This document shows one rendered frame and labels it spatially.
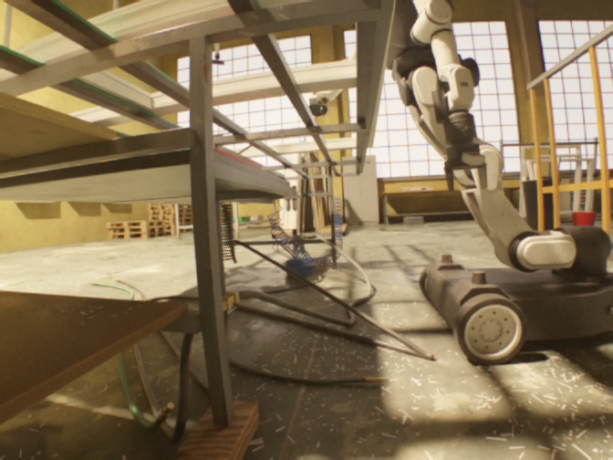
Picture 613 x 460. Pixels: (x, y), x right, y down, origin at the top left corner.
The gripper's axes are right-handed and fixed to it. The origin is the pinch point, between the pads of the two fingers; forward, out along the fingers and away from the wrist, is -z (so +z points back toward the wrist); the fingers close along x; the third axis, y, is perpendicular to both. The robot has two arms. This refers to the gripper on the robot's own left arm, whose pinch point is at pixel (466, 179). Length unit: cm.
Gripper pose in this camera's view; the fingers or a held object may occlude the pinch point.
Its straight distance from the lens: 89.3
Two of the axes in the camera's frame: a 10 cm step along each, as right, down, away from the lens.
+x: -9.9, 0.9, -0.8
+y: 0.8, -0.4, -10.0
